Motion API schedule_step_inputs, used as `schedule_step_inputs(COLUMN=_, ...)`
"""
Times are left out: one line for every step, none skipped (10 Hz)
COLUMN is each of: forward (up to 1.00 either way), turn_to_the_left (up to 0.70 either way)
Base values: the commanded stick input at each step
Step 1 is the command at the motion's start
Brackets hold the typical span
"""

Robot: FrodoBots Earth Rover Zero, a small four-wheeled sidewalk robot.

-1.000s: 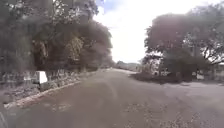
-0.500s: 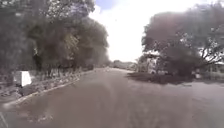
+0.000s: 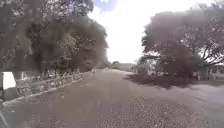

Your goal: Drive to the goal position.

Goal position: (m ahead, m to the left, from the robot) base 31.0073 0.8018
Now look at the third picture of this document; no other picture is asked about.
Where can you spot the distant trees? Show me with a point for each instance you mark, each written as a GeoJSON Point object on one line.
{"type": "Point", "coordinates": [115, 65]}

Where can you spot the grey asphalt road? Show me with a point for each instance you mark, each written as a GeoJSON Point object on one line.
{"type": "Point", "coordinates": [113, 100]}

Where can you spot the row of dark trees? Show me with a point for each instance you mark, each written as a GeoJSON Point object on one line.
{"type": "Point", "coordinates": [50, 33]}

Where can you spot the large spreading tree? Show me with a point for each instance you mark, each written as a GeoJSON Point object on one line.
{"type": "Point", "coordinates": [180, 43]}

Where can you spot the pale kerb strip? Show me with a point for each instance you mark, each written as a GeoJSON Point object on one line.
{"type": "Point", "coordinates": [33, 94]}

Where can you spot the low stone wall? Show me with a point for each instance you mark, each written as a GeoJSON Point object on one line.
{"type": "Point", "coordinates": [50, 83]}

